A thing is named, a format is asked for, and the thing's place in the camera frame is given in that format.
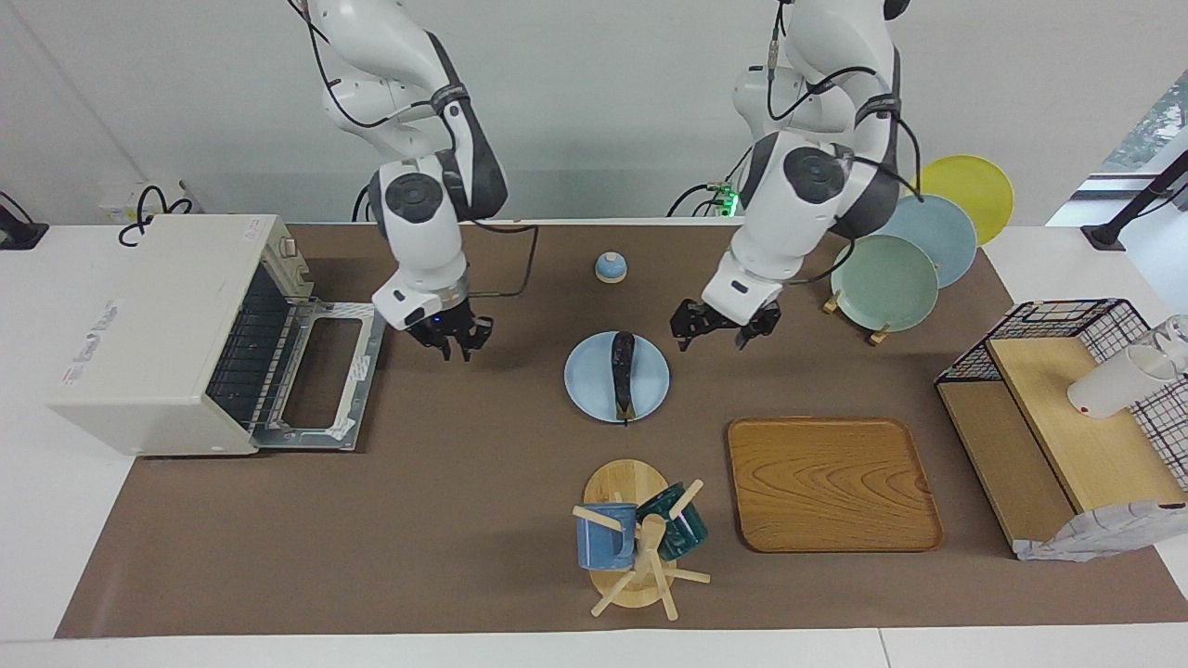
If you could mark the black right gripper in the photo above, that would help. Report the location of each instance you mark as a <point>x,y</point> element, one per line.
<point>455,327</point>

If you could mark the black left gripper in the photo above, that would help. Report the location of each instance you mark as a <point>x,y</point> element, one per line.
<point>719,320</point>

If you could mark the dark purple eggplant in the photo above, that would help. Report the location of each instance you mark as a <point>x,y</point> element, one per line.
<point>622,362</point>

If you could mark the light blue plate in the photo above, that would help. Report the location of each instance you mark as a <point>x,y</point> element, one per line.
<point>589,380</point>

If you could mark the white toaster oven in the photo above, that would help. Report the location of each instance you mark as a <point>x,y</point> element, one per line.
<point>158,325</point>

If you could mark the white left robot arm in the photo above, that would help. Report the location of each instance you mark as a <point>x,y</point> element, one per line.
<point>789,232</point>

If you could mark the brown table mat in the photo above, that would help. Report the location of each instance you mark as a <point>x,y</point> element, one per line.
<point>418,510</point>

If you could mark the wooden plate rack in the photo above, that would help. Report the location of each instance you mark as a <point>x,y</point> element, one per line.
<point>880,336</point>

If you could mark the wooden mug tree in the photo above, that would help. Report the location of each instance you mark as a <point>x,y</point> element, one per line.
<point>622,482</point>

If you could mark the pale green plate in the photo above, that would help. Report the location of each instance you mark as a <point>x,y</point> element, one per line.
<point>882,292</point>

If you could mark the wooden serving tray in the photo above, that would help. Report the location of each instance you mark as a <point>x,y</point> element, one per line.
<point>826,482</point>

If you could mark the dark green ceramic mug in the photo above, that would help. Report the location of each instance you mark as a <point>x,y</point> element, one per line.
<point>691,533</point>

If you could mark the blue ceramic mug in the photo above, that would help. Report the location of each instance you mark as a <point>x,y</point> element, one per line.
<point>603,543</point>

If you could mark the pale blue racked plate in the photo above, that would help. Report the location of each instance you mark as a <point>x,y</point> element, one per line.
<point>937,232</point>

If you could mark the yellow plate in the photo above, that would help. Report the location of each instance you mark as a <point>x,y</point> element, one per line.
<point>970,186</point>

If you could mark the white power strip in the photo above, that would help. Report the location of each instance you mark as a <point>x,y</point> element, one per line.
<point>116,202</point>

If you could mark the white cup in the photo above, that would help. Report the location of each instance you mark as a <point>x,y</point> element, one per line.
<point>1109,390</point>

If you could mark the black angled stand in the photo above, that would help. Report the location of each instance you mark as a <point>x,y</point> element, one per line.
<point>1104,237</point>

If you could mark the grey patterned cloth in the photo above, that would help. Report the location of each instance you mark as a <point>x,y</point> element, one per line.
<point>1095,533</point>

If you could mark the black table clamp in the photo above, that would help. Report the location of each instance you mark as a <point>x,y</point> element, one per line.
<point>19,237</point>

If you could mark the clear glass cup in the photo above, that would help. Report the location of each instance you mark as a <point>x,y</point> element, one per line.
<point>1177,332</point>

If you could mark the window with greenery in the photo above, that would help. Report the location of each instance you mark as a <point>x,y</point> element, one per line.
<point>1160,121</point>

